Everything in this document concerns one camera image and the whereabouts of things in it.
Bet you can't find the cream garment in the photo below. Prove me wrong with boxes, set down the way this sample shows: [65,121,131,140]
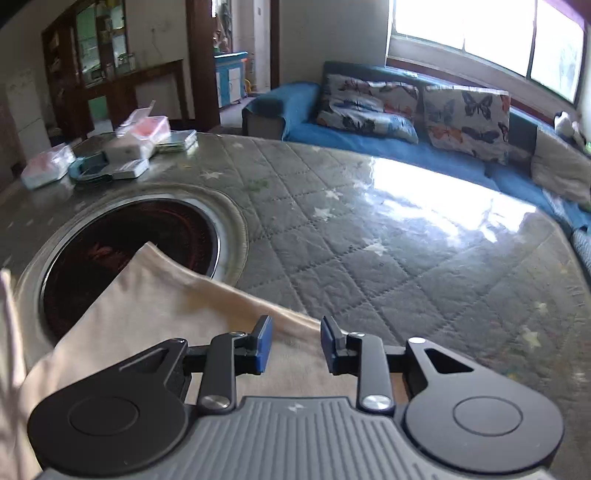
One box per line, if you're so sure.
[0,242,398,480]

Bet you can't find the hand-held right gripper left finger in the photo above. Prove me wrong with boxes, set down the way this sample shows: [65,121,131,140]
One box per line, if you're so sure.
[110,315,274,415]

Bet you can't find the white pink tissue pack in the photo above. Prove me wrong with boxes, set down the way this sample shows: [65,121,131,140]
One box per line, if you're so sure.
[21,143,77,190]

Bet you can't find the white power strip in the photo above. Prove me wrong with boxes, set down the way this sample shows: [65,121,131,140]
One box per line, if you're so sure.
[111,158,149,180]

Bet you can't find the butterfly print pillow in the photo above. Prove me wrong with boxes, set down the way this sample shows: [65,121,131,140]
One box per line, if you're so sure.
[316,74,421,144]
[422,85,511,164]

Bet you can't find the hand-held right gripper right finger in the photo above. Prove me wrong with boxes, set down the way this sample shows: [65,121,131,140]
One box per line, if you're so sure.
[321,316,481,412]

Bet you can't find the panda plush toy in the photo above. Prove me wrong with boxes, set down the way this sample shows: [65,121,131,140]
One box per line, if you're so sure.
[554,111,583,139]

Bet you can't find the round black induction cooktop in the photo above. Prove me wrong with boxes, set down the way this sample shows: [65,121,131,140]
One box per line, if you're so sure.
[39,194,223,347]

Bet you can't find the blue smartwatch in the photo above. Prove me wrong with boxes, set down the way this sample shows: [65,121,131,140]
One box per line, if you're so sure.
[68,154,114,185]

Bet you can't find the white appliance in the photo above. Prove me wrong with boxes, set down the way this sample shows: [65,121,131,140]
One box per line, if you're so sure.
[6,69,49,148]

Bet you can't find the window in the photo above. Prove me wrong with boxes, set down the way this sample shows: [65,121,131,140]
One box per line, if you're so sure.
[385,0,587,104]

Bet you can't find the blue sofa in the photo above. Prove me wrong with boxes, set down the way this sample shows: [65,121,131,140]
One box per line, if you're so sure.
[242,60,591,273]

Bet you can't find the dark wooden cabinet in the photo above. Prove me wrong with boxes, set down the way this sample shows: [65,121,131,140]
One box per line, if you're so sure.
[41,0,190,139]

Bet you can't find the grey cushion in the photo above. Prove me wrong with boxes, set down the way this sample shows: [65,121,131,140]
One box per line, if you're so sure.
[531,124,591,210]

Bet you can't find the blue white small cabinet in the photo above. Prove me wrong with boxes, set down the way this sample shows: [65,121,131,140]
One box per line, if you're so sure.
[213,52,250,109]

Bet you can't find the white box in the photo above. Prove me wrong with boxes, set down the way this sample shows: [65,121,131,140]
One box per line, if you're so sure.
[102,138,155,162]

